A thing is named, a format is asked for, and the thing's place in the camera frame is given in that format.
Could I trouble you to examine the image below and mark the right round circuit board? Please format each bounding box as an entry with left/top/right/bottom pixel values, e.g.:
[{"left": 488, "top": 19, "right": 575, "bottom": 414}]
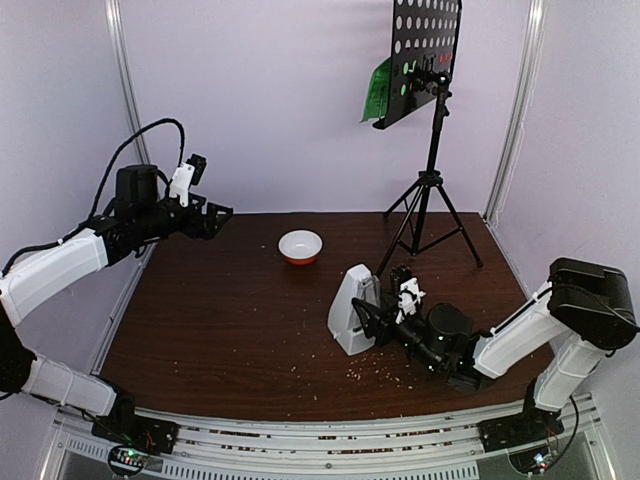
[{"left": 509, "top": 443, "right": 564, "bottom": 476}]

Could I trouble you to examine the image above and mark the white metronome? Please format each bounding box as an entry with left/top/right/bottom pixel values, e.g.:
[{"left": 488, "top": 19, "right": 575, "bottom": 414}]
[{"left": 327, "top": 264, "right": 374, "bottom": 356}]

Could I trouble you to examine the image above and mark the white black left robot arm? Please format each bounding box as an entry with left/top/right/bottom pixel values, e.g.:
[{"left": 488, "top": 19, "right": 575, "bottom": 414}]
[{"left": 1, "top": 155, "right": 233, "bottom": 455}]

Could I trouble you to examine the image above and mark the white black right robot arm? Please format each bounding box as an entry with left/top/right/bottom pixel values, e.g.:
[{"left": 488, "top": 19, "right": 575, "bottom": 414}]
[{"left": 351, "top": 257, "right": 639, "bottom": 452}]

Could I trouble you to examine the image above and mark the left round circuit board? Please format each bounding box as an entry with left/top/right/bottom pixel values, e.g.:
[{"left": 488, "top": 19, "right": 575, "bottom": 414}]
[{"left": 107, "top": 445, "right": 150, "bottom": 477}]

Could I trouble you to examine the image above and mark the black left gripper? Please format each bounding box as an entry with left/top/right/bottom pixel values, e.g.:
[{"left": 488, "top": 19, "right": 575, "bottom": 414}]
[{"left": 135, "top": 192, "right": 232, "bottom": 240}]

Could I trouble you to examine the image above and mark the left aluminium frame post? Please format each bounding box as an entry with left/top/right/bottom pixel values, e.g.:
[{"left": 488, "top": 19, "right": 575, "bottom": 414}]
[{"left": 103, "top": 0, "right": 169, "bottom": 224}]

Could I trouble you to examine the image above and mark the round circuit board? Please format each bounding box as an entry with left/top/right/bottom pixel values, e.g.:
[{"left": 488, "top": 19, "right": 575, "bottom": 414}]
[
  {"left": 509, "top": 443, "right": 564, "bottom": 476},
  {"left": 107, "top": 445, "right": 150, "bottom": 477}
]

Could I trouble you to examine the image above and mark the green sheet booklet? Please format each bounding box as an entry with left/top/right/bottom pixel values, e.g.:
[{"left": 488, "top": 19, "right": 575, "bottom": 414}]
[{"left": 360, "top": 57, "right": 392, "bottom": 123}]

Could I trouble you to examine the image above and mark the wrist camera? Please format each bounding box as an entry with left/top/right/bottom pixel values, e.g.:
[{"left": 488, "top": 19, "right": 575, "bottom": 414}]
[
  {"left": 168, "top": 154, "right": 207, "bottom": 207},
  {"left": 390, "top": 265, "right": 426, "bottom": 325}
]

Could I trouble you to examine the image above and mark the black music stand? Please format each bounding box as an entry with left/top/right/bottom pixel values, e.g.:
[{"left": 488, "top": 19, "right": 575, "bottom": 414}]
[{"left": 373, "top": 0, "right": 483, "bottom": 277}]

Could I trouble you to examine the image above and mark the aluminium frame post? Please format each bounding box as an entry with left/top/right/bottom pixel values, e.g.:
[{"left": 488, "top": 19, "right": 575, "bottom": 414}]
[
  {"left": 484, "top": 0, "right": 547, "bottom": 227},
  {"left": 103, "top": 0, "right": 169, "bottom": 224}
]

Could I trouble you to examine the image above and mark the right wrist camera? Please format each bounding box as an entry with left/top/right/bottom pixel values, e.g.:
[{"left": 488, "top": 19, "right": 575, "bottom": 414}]
[{"left": 390, "top": 265, "right": 426, "bottom": 325}]

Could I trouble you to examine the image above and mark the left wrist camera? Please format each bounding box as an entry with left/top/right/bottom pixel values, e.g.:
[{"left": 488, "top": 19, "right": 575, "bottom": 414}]
[{"left": 168, "top": 154, "right": 207, "bottom": 207}]

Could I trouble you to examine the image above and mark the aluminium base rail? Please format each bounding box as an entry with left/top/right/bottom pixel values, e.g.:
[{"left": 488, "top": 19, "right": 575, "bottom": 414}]
[{"left": 37, "top": 399, "right": 619, "bottom": 480}]

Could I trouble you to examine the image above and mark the right aluminium frame post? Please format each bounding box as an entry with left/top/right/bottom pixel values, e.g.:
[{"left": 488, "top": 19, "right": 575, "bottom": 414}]
[{"left": 484, "top": 0, "right": 547, "bottom": 227}]

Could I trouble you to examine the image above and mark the black braided left cable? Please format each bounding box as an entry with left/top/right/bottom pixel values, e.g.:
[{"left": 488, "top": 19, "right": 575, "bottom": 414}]
[{"left": 87, "top": 118, "right": 187, "bottom": 221}]

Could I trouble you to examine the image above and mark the white orange bowl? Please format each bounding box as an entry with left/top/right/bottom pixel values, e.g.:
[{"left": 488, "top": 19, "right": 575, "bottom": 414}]
[{"left": 278, "top": 230, "right": 323, "bottom": 266}]

